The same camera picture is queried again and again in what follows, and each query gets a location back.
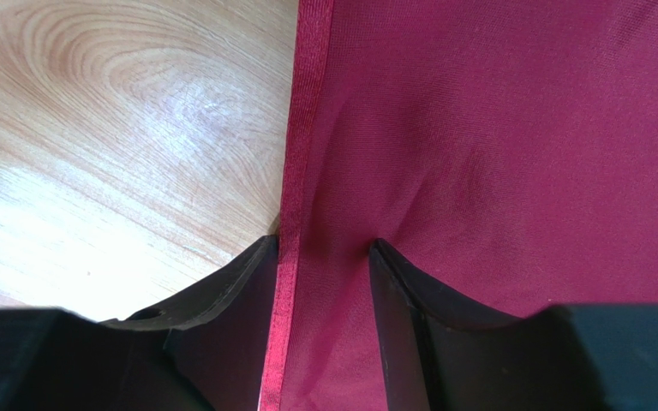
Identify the red cloth napkin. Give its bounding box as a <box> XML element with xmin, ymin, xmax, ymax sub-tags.
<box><xmin>260</xmin><ymin>1</ymin><xmax>658</xmax><ymax>410</ymax></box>

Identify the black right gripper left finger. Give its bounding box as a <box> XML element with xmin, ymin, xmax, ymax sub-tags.
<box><xmin>0</xmin><ymin>235</ymin><xmax>278</xmax><ymax>410</ymax></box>

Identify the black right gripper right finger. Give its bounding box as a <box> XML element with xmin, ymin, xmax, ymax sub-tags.
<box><xmin>368</xmin><ymin>240</ymin><xmax>658</xmax><ymax>410</ymax></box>

